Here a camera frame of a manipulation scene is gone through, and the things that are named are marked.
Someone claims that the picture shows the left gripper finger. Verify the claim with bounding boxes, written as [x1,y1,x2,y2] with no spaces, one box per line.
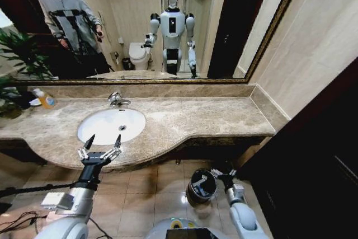
[77,134,96,161]
[103,134,123,162]

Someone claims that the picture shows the round black trash bin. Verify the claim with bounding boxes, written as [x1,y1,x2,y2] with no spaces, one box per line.
[186,168,218,208]

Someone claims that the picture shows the white oval sink basin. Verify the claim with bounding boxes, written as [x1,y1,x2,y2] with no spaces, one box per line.
[77,108,147,146]

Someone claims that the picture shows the small dark waste bin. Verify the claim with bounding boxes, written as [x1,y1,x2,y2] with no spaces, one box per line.
[122,57,135,71]

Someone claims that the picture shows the pale paper scrap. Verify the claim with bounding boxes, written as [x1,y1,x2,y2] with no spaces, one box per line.
[193,175,208,189]

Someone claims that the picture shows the chrome faucet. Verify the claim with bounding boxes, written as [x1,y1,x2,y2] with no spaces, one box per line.
[107,91,131,108]

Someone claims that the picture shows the orange soap bottle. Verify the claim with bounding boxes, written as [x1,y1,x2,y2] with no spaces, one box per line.
[32,87,55,110]

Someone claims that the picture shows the dark wooden door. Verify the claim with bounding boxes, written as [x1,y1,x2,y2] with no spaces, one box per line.
[240,57,358,239]

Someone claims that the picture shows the white robot front shell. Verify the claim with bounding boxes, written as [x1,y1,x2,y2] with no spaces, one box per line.
[144,217,222,239]

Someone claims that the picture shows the white toilet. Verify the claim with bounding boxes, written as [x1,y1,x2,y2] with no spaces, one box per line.
[128,41,153,71]

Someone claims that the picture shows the green leafy plant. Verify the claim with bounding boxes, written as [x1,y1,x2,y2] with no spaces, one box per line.
[0,27,54,119]

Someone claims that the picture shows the person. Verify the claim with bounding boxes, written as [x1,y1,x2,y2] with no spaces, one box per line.
[32,0,115,79]

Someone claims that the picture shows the thin black cable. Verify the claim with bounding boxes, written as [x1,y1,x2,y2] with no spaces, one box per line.
[88,217,113,239]

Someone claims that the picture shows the thin dark wires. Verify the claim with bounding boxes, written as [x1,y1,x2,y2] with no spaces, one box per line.
[0,212,48,234]

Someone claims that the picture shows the gold framed wall mirror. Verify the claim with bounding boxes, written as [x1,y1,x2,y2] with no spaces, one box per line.
[0,0,307,85]

